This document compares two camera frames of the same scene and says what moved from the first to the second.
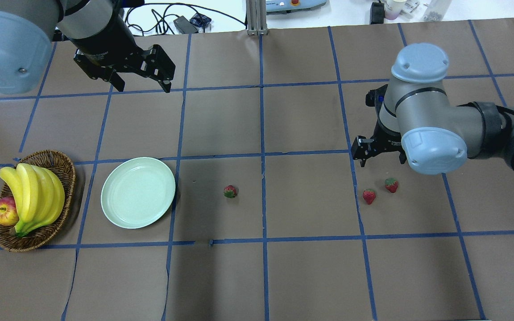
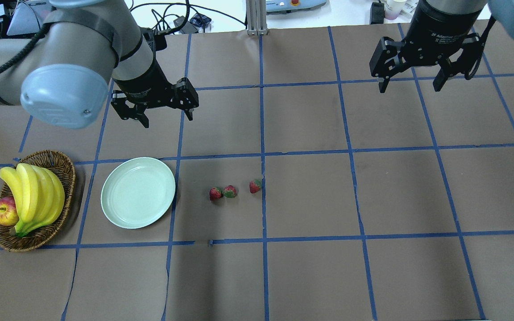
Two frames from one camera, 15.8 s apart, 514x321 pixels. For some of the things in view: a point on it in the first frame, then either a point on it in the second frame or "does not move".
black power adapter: (185, 26) does not move
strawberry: (230, 191) does not move
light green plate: (136, 191) does not move
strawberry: (369, 195) → (215, 193)
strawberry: (391, 184) → (254, 186)
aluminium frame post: (256, 18) does not move
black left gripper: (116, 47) → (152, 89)
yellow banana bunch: (39, 193) does not move
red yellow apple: (4, 212) does not move
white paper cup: (392, 8) does not move
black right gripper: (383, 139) → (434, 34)
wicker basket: (44, 233) does not move
